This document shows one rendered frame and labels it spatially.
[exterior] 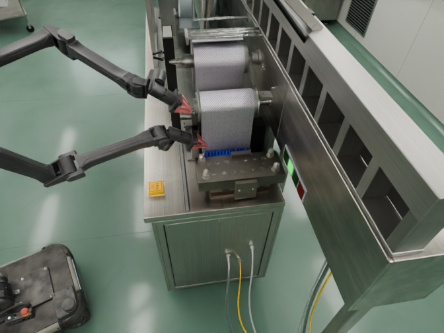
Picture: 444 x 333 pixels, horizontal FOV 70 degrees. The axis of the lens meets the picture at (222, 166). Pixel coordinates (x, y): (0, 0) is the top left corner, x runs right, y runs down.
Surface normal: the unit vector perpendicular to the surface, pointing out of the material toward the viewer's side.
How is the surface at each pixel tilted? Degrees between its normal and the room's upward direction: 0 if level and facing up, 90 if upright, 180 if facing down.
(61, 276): 0
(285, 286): 0
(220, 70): 92
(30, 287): 0
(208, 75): 92
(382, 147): 90
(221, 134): 90
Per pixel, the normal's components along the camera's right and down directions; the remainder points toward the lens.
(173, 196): 0.03, -0.69
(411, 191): -0.99, 0.10
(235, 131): 0.16, 0.72
